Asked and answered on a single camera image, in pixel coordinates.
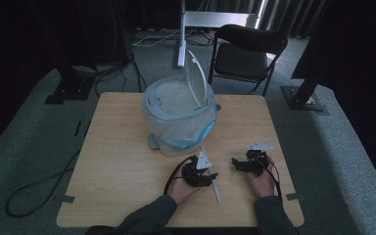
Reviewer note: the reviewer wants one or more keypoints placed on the black folding chair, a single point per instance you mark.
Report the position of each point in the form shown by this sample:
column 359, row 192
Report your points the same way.
column 241, row 60

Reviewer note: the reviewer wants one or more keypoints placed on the person's right hand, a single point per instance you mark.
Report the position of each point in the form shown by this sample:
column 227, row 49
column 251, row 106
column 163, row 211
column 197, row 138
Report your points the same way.
column 262, row 184

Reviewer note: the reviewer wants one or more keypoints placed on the translucent trash bag blue edge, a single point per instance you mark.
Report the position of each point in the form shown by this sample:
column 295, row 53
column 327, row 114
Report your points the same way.
column 176, row 96

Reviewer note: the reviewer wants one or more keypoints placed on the white metal stand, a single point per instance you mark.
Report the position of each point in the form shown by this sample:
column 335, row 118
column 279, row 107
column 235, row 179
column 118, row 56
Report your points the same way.
column 209, row 19

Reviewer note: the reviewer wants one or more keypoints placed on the white plastic bar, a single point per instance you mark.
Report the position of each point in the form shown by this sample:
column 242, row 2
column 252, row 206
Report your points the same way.
column 216, row 191

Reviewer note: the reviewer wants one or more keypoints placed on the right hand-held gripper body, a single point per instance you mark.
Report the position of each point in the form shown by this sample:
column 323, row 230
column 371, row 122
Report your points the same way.
column 257, row 161

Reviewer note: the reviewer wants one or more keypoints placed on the black stand with base plate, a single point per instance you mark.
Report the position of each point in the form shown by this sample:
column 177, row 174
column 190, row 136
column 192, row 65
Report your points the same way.
column 70, row 88
column 302, row 96

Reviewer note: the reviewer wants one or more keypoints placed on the grey tape strip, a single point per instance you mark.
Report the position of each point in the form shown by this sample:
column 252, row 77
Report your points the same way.
column 67, row 198
column 294, row 196

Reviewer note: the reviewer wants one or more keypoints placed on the white pedal trash can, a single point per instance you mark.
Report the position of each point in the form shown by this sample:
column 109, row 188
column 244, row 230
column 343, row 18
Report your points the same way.
column 198, row 81

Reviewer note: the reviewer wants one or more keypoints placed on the person's left hand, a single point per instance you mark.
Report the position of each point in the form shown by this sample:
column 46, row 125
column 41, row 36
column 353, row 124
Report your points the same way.
column 181, row 191

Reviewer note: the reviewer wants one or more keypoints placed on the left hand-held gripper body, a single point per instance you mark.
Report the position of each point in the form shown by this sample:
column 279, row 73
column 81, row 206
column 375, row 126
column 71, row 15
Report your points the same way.
column 192, row 174

